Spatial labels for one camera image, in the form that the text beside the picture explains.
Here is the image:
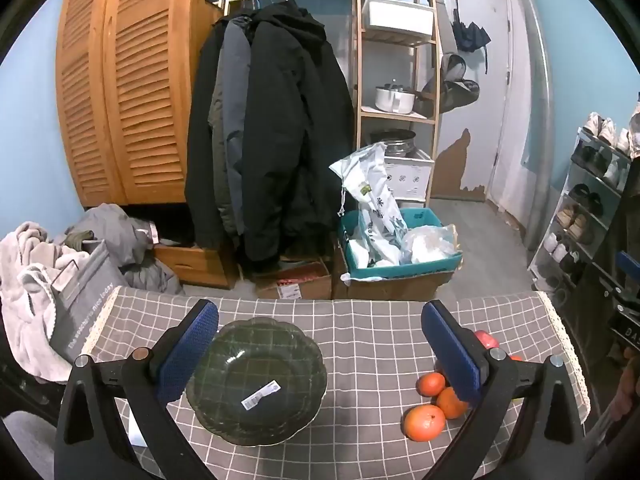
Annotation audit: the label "grey fabric storage bag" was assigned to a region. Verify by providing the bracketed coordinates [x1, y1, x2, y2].
[50, 240, 131, 363]

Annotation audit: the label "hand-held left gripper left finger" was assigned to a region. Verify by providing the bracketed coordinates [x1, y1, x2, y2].
[54, 299, 221, 480]

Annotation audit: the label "wooden louvered wardrobe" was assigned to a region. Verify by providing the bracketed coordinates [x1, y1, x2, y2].
[55, 0, 238, 290]

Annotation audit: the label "cardboard box with red contents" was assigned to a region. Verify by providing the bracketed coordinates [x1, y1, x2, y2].
[252, 257, 333, 301]

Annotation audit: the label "white door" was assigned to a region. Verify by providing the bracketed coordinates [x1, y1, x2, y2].
[440, 0, 513, 206]

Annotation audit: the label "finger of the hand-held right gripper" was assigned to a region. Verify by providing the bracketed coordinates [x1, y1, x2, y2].
[614, 251, 640, 281]

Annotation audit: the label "dark blue umbrella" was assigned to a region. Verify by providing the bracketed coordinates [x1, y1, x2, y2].
[450, 0, 493, 53]

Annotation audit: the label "large black hooded coat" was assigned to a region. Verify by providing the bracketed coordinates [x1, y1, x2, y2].
[240, 2, 356, 263]

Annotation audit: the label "grey checked tablecloth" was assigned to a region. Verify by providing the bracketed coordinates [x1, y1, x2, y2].
[80, 286, 591, 480]

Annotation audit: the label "grey hanging bags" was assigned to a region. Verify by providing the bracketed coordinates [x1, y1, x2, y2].
[415, 52, 481, 116]

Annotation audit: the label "large cardboard box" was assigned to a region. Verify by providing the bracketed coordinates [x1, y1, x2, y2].
[332, 245, 453, 301]

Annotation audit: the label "green glass bowl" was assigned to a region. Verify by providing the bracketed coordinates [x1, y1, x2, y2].
[185, 317, 328, 447]

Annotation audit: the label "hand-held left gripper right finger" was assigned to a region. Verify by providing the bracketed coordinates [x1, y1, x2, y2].
[421, 300, 587, 480]

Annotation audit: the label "person's right hand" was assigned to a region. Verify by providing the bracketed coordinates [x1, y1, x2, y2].
[612, 355, 640, 423]

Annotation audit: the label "white phone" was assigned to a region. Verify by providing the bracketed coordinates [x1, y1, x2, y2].
[127, 402, 148, 448]

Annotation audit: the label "steel steamer pot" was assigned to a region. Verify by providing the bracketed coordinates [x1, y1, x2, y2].
[370, 129, 417, 158]

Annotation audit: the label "shoe rack with shoes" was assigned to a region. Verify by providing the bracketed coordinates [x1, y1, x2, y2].
[542, 110, 640, 281]

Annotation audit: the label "grey garment pile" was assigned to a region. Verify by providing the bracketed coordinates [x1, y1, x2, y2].
[65, 203, 186, 296]

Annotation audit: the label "wooden clothes rack shelf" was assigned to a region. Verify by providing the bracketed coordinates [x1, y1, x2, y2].
[222, 0, 443, 211]

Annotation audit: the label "white storage box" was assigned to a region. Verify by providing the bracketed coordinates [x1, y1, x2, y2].
[361, 0, 435, 38]

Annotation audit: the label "clear plastic bag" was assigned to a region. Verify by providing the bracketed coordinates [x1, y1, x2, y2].
[402, 225, 461, 265]

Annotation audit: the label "grey cushion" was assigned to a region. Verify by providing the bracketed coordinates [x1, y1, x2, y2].
[0, 410, 56, 480]

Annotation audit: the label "grey coat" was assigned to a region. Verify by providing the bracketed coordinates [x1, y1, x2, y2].
[210, 15, 253, 236]

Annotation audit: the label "pale pink fleece blanket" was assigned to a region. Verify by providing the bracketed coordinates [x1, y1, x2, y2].
[0, 220, 91, 383]

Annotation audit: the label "teal plastic basket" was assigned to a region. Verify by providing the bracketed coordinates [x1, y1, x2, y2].
[337, 207, 463, 281]

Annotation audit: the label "small orange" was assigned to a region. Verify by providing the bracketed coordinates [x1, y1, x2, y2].
[416, 372, 447, 398]

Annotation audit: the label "white printed rice bag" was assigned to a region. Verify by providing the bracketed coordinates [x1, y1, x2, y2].
[329, 142, 408, 268]

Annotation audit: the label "white cooking pot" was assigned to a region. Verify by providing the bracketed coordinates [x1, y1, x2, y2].
[375, 80, 418, 113]

